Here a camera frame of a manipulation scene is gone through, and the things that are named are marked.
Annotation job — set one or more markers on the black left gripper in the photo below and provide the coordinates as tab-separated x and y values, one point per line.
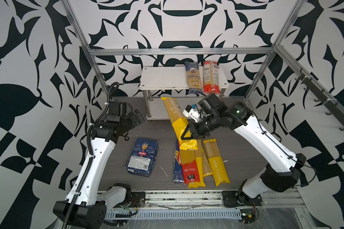
134	123

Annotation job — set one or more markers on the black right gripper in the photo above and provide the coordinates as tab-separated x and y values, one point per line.
193	131

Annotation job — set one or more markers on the yellow brown spaghetti pack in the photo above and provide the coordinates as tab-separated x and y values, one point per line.
179	123

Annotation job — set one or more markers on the red yellow spaghetti pack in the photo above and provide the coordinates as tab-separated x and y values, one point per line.
189	166

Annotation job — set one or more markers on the blue yellow spaghetti pack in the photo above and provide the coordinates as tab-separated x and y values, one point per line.
193	78

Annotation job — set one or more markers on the red ended spaghetti pack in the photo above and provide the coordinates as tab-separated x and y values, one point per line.
211	80

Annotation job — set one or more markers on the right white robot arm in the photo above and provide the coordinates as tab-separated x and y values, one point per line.
283	166

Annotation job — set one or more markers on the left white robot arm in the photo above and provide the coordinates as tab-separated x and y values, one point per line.
83	207

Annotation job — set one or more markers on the blue Barilla pasta pack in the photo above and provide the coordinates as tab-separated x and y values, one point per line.
142	157

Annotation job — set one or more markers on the dark blue flat pasta pack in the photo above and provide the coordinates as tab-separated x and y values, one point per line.
178	171

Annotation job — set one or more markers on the yellow spaghetti pack underneath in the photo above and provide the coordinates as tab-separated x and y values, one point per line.
199	162

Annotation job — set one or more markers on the yellow Pastatime spaghetti pack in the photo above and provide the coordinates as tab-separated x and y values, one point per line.
216	162

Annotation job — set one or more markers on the small clear spaghetti pack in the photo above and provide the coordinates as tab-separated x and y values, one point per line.
207	171

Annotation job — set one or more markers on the white two-tier metal shelf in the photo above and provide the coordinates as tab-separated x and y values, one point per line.
157	82

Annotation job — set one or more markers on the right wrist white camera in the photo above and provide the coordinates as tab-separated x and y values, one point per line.
191	111

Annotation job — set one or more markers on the white slotted cable duct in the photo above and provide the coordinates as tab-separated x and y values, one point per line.
234	214

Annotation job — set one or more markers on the aluminium frame of enclosure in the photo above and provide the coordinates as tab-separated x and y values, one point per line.
270	52

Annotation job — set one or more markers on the black wall hook rail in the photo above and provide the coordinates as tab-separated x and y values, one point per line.
322	96

